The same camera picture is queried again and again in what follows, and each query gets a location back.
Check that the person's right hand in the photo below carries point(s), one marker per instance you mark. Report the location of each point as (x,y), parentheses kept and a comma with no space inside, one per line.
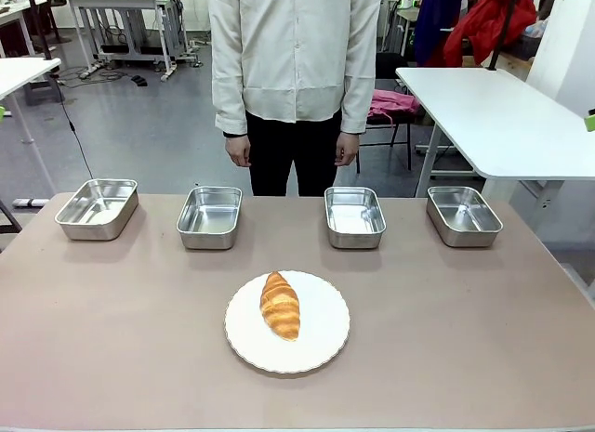
(238,151)

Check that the person's left hand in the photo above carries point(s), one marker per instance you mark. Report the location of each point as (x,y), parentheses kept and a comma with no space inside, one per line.
(346,151)

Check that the pink cloth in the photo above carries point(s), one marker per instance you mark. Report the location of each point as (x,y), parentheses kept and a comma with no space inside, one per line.
(392,104)

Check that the person's left forearm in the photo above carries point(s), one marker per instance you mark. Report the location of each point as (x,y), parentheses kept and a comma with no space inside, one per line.
(357,93)

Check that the blue purple garment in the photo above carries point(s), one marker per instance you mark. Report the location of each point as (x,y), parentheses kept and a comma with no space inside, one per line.
(430,25)

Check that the white side table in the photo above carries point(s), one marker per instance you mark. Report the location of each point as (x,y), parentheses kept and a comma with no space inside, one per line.
(502,121)

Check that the black pole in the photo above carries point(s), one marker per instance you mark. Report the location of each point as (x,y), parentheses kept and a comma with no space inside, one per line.
(504,25)

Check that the grey desk with white legs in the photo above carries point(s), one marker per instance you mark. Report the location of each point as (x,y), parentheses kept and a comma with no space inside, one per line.
(121,14)

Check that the person's right forearm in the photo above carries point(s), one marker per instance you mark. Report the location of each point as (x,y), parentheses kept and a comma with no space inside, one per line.
(230,97)

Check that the black folding chair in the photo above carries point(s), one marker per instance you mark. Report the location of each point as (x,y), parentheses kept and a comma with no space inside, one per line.
(395,121)

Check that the steel rectangular container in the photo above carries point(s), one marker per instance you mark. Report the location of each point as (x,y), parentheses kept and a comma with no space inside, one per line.
(95,210)
(209,217)
(464,215)
(354,217)

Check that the white scalloped plate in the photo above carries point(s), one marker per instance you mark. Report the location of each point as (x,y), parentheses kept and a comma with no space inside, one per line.
(321,325)

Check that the person in cream shirt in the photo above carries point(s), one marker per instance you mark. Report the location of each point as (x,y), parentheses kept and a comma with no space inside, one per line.
(293,51)

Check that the golden brown croissant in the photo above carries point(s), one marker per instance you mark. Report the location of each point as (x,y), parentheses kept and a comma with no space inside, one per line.
(280,305)

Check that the red jacket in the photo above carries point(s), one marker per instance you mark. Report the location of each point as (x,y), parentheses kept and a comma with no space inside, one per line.
(483,25)

